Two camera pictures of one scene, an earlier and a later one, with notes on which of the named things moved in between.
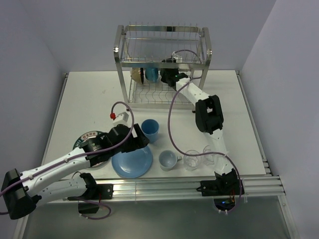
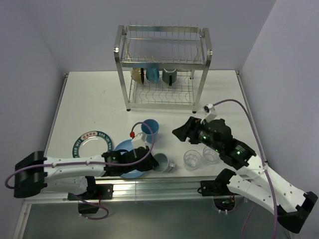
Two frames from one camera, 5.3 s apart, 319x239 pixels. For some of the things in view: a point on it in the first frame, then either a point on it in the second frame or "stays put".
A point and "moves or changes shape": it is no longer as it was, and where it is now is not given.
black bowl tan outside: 137,74 stays put
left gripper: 136,142 → 150,163
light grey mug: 168,160 moves or changes shape
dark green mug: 166,74 stays put
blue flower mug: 151,74 stays put
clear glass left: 192,163 stays put
